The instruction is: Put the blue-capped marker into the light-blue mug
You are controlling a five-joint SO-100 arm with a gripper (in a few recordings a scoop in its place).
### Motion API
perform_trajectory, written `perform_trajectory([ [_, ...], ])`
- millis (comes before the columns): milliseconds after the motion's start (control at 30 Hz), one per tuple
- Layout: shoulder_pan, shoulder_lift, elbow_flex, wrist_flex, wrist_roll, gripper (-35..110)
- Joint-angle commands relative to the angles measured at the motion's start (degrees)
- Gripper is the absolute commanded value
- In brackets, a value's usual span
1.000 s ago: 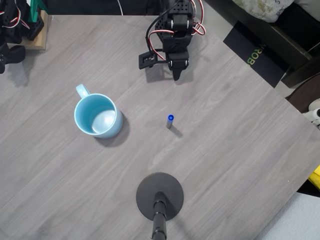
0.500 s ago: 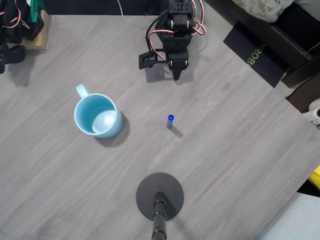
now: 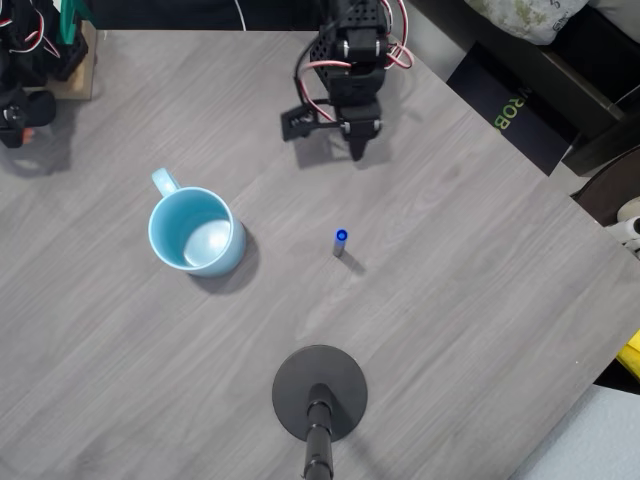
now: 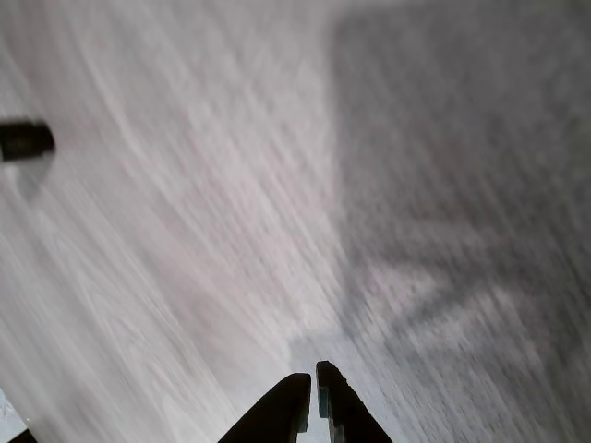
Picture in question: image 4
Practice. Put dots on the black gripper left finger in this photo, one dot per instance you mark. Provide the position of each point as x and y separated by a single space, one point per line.
277 410

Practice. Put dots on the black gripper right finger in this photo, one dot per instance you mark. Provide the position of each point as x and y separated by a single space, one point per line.
351 415

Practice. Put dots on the blue capped black marker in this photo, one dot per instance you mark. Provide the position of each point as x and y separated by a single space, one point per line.
25 140

